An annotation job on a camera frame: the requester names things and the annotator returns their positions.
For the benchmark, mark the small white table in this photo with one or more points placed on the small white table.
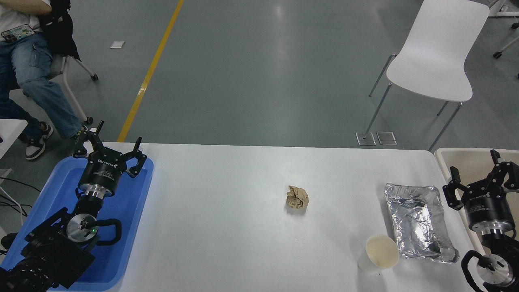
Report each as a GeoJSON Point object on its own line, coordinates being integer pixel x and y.
{"type": "Point", "coordinates": [10, 132]}

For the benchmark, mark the large pale bin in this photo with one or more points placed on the large pale bin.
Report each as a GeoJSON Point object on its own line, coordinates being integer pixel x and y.
{"type": "Point", "coordinates": [466, 162]}

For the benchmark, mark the white furniture base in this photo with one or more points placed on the white furniture base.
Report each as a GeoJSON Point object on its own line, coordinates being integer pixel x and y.
{"type": "Point", "coordinates": [502, 10]}

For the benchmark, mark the metal floor plate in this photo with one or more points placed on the metal floor plate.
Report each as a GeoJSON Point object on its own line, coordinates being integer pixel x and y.
{"type": "Point", "coordinates": [365, 138]}
{"type": "Point", "coordinates": [386, 138]}

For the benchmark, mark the person's forearm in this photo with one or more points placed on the person's forearm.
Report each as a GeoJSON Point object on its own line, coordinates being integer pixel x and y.
{"type": "Point", "coordinates": [24, 6]}

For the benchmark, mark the white rolling chair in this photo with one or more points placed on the white rolling chair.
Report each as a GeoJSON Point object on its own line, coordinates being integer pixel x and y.
{"type": "Point", "coordinates": [56, 67]}

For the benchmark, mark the white paper cup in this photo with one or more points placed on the white paper cup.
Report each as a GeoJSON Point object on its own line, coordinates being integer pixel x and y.
{"type": "Point", "coordinates": [381, 251]}

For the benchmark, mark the white plastic chair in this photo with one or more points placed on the white plastic chair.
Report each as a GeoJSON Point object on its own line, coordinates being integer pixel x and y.
{"type": "Point", "coordinates": [438, 52]}

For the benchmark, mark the black jacket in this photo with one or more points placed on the black jacket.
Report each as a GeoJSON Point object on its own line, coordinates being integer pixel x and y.
{"type": "Point", "coordinates": [61, 32]}

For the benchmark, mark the crumpled tan paper ball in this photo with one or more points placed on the crumpled tan paper ball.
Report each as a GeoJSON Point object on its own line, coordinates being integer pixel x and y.
{"type": "Point", "coordinates": [297, 197]}

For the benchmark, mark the blue plastic tray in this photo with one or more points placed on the blue plastic tray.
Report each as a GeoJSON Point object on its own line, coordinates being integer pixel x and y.
{"type": "Point", "coordinates": [129, 211]}

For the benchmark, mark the rolling chair leg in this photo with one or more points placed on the rolling chair leg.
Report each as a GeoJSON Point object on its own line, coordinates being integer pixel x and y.
{"type": "Point", "coordinates": [505, 48]}

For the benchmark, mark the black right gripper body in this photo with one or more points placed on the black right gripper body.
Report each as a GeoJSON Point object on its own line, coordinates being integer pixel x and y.
{"type": "Point", "coordinates": [486, 211]}

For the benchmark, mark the crumpled foil tray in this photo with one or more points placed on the crumpled foil tray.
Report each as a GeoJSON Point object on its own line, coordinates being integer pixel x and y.
{"type": "Point", "coordinates": [417, 223]}

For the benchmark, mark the patterned phone case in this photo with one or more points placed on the patterned phone case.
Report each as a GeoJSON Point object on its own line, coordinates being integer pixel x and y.
{"type": "Point", "coordinates": [17, 33]}

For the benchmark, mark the white paper scrap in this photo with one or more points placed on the white paper scrap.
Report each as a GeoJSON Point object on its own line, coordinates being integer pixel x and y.
{"type": "Point", "coordinates": [117, 44]}

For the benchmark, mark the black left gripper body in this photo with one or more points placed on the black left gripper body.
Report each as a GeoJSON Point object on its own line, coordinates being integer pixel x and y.
{"type": "Point", "coordinates": [101, 172]}

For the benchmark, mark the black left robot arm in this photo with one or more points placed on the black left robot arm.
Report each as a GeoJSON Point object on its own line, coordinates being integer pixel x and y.
{"type": "Point", "coordinates": [52, 251]}

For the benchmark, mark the seated person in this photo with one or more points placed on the seated person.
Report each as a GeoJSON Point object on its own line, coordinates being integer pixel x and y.
{"type": "Point", "coordinates": [36, 81]}

